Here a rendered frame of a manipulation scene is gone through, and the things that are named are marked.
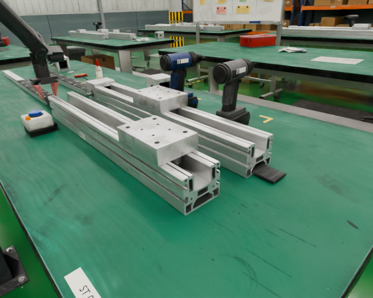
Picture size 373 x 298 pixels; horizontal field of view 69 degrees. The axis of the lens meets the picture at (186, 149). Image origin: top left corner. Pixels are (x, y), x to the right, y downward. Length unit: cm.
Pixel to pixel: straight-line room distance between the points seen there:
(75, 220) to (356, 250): 51
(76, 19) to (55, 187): 1248
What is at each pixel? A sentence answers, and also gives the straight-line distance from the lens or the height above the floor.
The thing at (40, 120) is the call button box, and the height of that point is 83.
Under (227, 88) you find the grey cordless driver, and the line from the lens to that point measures 86.
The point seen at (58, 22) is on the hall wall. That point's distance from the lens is 1283.
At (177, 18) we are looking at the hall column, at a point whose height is 93.
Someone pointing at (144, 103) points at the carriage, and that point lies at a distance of 90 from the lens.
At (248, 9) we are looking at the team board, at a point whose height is 111.
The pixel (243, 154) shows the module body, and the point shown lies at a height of 84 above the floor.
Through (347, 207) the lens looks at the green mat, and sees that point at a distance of 64.
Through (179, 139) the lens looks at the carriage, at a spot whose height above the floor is 90.
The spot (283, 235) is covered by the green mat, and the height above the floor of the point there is 78.
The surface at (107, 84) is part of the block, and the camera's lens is 126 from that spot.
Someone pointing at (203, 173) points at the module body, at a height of 84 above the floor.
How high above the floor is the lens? 114
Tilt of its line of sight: 27 degrees down
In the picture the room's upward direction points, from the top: 2 degrees counter-clockwise
